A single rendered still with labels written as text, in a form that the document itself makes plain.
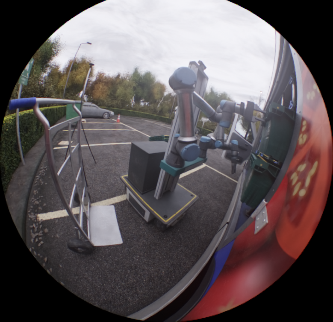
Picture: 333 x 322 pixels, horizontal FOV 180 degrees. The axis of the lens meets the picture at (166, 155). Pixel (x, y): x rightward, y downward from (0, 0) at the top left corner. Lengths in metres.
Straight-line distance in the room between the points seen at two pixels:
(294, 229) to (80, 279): 1.34
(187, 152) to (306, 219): 0.57
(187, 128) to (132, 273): 1.27
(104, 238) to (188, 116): 1.32
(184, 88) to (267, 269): 0.69
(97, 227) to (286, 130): 1.70
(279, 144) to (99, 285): 1.56
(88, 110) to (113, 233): 10.08
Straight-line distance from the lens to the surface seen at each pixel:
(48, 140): 0.52
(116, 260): 1.22
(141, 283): 1.20
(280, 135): 0.60
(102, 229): 1.35
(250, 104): 0.76
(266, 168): 0.56
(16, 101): 0.51
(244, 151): 3.99
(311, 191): 0.31
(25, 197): 2.05
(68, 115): 6.22
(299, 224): 0.29
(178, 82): 0.55
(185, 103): 0.56
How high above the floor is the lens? 1.19
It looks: 20 degrees down
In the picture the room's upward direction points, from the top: 15 degrees clockwise
